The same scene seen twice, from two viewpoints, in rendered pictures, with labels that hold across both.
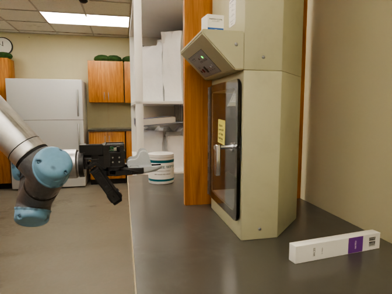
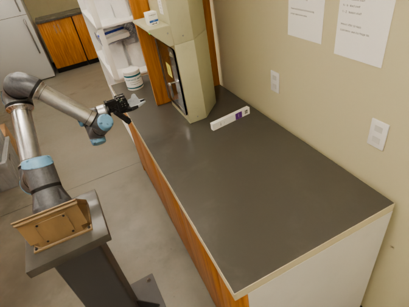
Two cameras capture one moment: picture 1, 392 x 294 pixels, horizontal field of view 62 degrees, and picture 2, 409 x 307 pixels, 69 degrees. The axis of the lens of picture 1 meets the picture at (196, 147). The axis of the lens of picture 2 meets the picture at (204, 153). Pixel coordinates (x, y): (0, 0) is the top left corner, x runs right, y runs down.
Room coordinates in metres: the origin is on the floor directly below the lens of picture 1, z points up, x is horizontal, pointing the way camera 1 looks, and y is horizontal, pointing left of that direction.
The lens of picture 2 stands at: (-0.67, 0.01, 1.86)
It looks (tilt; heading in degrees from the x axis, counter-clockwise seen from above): 37 degrees down; 353
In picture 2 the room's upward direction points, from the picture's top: 10 degrees counter-clockwise
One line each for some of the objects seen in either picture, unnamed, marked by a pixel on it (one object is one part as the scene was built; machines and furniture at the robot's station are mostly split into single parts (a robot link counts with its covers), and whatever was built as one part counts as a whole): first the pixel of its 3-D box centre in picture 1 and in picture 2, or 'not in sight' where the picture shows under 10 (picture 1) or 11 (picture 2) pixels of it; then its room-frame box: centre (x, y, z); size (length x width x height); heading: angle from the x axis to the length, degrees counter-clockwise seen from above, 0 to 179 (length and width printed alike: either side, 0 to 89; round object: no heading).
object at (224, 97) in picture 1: (222, 146); (171, 77); (1.03, -0.08, 1.19); 0.30 x 0.01 x 0.40; 12
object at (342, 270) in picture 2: not in sight; (211, 180); (0.88, -0.19, 0.45); 2.05 x 0.67 x 0.90; 13
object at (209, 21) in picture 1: (212, 27); (151, 17); (0.97, -0.05, 1.54); 0.05 x 0.05 x 0.06; 19
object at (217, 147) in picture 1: (223, 158); (173, 88); (0.92, -0.08, 1.17); 0.05 x 0.03 x 0.10; 102
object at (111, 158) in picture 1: (103, 160); (117, 105); (0.85, 0.24, 1.17); 0.12 x 0.08 x 0.09; 103
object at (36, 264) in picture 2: not in sight; (66, 228); (0.31, 0.54, 0.92); 0.32 x 0.32 x 0.04; 14
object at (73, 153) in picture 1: (71, 163); (102, 111); (0.84, 0.32, 1.17); 0.08 x 0.05 x 0.08; 13
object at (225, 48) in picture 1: (207, 59); (152, 32); (1.02, -0.04, 1.46); 0.32 x 0.11 x 0.10; 13
